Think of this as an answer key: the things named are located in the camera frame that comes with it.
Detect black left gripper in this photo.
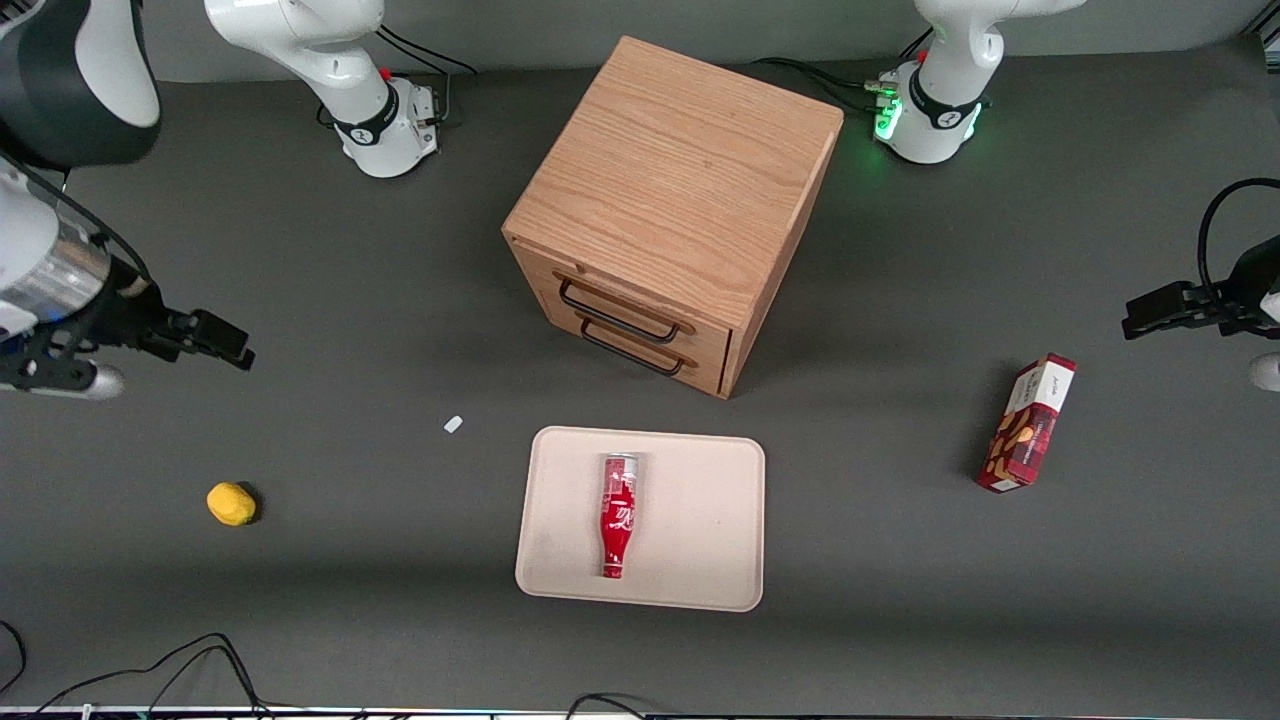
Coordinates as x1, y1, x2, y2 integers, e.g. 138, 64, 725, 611
1121, 236, 1280, 342

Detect black right arm base cables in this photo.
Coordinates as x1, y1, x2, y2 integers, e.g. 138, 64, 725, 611
378, 24, 480, 126

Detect red coke bottle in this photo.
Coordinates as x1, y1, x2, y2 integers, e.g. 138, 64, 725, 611
600, 452, 642, 580

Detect black floor cable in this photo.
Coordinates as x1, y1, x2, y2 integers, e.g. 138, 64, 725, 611
565, 692, 651, 720
30, 632, 276, 718
0, 620, 28, 696

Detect red snack box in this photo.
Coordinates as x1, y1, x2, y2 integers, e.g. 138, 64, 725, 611
976, 353, 1078, 494

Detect black looped gripper cable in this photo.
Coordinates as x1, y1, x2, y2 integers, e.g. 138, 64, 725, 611
1197, 178, 1280, 301

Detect wooden drawer cabinet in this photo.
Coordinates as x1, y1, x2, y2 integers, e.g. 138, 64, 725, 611
501, 36, 845, 401

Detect black left arm base cables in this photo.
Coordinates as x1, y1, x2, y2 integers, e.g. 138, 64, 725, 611
750, 28, 933, 116

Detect beige plastic tray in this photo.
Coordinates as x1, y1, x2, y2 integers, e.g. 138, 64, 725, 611
514, 426, 767, 613

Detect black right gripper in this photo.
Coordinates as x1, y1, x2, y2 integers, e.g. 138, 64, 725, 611
92, 262, 257, 372

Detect yellow lemon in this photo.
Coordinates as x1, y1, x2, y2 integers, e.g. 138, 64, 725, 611
206, 482, 258, 528

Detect black wire drawer handle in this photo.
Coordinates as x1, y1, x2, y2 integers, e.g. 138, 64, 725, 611
579, 318, 688, 378
557, 276, 684, 345

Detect black arm base cables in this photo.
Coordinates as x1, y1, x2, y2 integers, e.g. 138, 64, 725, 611
378, 24, 480, 126
750, 28, 933, 116

